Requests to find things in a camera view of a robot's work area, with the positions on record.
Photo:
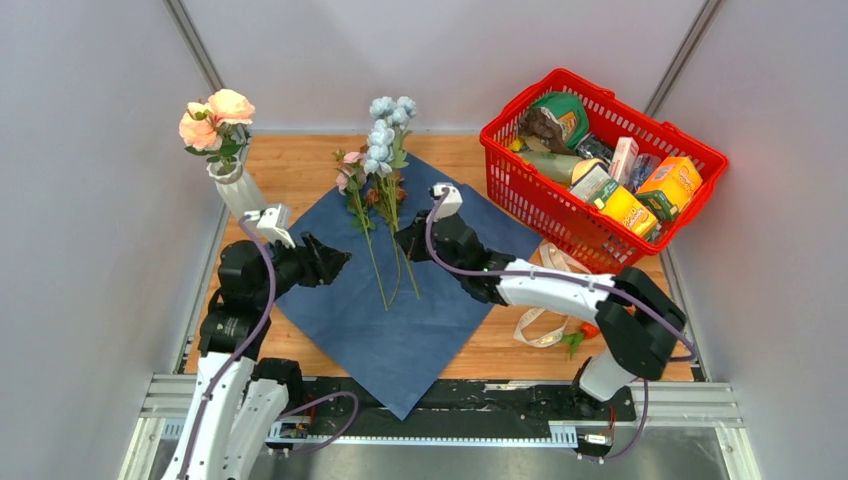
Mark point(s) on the toy carrot with leaves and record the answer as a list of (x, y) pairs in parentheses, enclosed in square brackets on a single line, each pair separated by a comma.
[(585, 331)]

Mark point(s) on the yellow green box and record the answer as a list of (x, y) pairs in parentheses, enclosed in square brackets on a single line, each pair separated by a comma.
[(614, 201)]

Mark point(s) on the pink white box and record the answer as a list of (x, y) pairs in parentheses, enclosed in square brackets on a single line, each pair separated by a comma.
[(623, 159)]

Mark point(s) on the blue wrapping paper sheet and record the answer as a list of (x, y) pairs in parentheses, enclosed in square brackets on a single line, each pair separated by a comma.
[(393, 327)]

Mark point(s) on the green snack bag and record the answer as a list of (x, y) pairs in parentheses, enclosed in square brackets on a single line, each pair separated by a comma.
[(569, 109)]

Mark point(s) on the pink rose flower stem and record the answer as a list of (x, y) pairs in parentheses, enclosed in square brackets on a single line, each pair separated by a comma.
[(209, 128)]

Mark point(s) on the cream ribbon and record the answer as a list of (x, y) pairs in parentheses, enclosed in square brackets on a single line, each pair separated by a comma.
[(552, 257)]

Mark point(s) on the olive green bottle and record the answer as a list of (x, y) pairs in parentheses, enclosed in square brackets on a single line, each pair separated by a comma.
[(560, 168)]

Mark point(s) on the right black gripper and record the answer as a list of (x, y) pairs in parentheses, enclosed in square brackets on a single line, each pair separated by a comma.
[(411, 238)]

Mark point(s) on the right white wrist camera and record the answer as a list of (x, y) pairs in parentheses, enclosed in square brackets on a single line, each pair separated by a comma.
[(447, 200)]

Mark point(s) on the clear plastic bottle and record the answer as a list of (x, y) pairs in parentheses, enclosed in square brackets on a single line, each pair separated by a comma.
[(643, 166)]

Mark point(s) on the white ribbed vase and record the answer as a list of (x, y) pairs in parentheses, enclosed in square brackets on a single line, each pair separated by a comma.
[(237, 188)]

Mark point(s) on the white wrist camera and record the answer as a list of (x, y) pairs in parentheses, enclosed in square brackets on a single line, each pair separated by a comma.
[(272, 223), (447, 200)]

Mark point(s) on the blue pink flower stem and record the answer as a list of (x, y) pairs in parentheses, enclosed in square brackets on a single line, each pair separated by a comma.
[(384, 196)]

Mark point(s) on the dark foil packet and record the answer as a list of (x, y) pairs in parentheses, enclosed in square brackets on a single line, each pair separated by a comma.
[(592, 147)]

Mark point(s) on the orange box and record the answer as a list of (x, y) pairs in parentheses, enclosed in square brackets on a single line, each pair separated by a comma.
[(670, 188)]

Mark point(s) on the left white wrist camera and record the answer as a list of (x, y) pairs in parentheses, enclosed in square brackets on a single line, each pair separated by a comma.
[(272, 223)]

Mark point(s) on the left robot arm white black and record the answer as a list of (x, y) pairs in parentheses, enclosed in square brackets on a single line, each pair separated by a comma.
[(238, 395)]

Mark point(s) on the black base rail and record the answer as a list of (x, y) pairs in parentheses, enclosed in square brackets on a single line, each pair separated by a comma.
[(499, 414)]

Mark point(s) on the brown crumpled bag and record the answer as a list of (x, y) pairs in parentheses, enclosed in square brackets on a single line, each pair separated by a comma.
[(542, 124)]

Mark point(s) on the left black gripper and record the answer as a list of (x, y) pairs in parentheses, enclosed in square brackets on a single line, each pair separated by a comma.
[(320, 264)]

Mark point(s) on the red shopping basket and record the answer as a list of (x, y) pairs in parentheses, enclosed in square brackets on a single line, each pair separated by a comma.
[(561, 214)]

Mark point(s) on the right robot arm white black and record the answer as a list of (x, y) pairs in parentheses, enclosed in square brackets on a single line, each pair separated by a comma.
[(639, 323)]

